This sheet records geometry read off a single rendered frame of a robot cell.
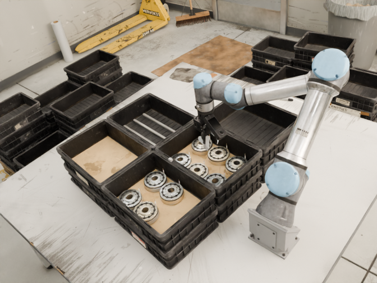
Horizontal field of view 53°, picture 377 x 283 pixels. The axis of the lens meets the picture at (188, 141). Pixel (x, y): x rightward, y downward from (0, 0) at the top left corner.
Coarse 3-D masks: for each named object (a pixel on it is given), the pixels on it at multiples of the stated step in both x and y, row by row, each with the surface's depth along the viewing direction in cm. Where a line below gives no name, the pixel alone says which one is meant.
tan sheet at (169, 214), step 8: (136, 184) 171; (144, 192) 166; (152, 192) 166; (184, 192) 163; (144, 200) 163; (152, 200) 162; (160, 200) 161; (184, 200) 160; (192, 200) 159; (200, 200) 159; (160, 208) 158; (168, 208) 158; (176, 208) 157; (184, 208) 156; (160, 216) 155; (168, 216) 154; (176, 216) 154; (152, 224) 152; (160, 224) 152; (168, 224) 151; (160, 232) 149
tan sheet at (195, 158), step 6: (186, 150) 184; (192, 156) 180; (198, 156) 180; (204, 156) 179; (192, 162) 177; (198, 162) 177; (210, 168) 172; (216, 168) 172; (222, 168) 172; (222, 174) 169; (228, 174) 168
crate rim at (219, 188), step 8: (184, 128) 182; (176, 136) 178; (232, 136) 172; (160, 144) 174; (248, 144) 168; (160, 152) 170; (256, 160) 161; (184, 168) 160; (240, 168) 156; (200, 176) 155; (232, 176) 153; (208, 184) 152; (224, 184) 150; (216, 192) 150
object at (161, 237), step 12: (144, 156) 169; (180, 168) 161; (108, 180) 160; (108, 192) 155; (120, 204) 149; (204, 204) 146; (132, 216) 145; (192, 216) 143; (144, 228) 142; (168, 228) 137
